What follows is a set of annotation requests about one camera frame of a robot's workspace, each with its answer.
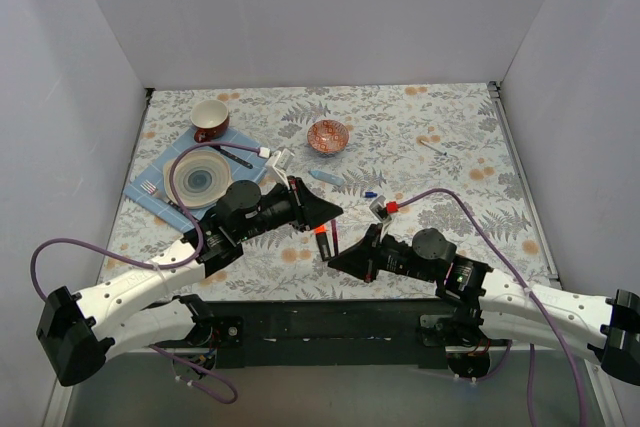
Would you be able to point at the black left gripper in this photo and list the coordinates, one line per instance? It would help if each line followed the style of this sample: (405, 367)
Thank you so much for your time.
(298, 203)

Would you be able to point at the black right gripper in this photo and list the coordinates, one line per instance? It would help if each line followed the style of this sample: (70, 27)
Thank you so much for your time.
(373, 255)

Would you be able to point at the black orange marker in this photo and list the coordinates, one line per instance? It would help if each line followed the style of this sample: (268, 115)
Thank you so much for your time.
(323, 246)

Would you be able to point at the pink pen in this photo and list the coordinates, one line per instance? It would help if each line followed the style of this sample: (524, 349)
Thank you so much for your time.
(335, 237)

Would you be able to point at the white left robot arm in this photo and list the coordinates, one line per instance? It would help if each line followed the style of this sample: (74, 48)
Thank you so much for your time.
(79, 332)

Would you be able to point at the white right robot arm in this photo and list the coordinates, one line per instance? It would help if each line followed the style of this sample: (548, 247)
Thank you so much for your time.
(490, 303)

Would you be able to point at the light blue marker pen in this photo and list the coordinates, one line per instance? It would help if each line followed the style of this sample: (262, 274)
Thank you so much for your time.
(327, 177)

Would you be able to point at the orange patterned bowl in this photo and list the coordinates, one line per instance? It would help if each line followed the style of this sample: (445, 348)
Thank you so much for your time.
(328, 137)

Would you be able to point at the blue checked cloth napkin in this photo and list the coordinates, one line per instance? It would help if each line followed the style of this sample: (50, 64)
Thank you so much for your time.
(158, 172)

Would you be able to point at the beige blue ringed plate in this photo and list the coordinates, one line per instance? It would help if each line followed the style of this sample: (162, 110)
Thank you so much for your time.
(201, 178)

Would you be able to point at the floral tablecloth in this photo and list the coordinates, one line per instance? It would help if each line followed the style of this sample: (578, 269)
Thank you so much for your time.
(439, 151)

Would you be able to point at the red brown ceramic mug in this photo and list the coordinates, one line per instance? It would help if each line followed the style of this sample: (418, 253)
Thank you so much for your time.
(211, 119)

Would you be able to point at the silver fork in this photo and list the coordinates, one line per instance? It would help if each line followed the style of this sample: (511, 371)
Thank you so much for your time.
(155, 192)

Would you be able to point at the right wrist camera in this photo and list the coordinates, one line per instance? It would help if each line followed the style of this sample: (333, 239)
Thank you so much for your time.
(384, 211)

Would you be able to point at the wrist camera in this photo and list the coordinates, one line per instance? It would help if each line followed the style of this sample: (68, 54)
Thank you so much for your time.
(277, 163)
(384, 211)

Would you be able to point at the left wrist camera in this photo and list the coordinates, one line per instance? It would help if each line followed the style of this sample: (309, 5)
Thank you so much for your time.
(277, 163)

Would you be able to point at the black handled knife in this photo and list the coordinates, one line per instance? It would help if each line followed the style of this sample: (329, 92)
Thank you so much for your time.
(223, 149)

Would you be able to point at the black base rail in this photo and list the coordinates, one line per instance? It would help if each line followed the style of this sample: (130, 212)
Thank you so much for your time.
(421, 333)

